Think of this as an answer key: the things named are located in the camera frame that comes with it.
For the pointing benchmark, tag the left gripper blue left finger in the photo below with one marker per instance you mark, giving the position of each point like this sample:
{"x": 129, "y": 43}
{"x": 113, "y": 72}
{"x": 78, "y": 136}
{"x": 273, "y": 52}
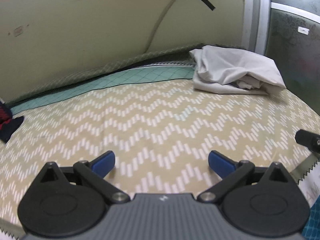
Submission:
{"x": 92, "y": 174}

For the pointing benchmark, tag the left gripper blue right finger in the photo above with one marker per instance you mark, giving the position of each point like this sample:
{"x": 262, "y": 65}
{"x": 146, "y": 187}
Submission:
{"x": 233, "y": 174}

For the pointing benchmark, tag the finger of the black right gripper seen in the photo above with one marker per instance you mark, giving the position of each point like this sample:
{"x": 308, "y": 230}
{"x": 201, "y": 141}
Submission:
{"x": 308, "y": 139}

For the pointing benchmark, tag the white t-shirt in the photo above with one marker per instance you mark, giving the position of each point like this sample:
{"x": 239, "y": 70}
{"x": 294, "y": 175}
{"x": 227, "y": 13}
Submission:
{"x": 235, "y": 71}

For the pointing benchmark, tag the beige zigzag bed sheet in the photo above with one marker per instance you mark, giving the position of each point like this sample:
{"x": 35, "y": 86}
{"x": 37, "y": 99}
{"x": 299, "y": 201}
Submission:
{"x": 161, "y": 134}

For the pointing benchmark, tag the black red patterned sweater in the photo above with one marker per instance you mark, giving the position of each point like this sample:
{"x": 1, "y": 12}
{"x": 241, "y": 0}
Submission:
{"x": 8, "y": 123}

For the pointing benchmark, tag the dark frosted glass door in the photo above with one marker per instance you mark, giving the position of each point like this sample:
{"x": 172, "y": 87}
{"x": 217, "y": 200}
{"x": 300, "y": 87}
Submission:
{"x": 293, "y": 43}

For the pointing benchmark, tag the teal grid mattress cover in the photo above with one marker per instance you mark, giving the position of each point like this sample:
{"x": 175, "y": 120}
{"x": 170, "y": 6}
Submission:
{"x": 150, "y": 67}

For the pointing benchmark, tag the white door frame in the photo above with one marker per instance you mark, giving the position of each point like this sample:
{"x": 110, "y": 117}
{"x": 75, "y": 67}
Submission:
{"x": 256, "y": 21}

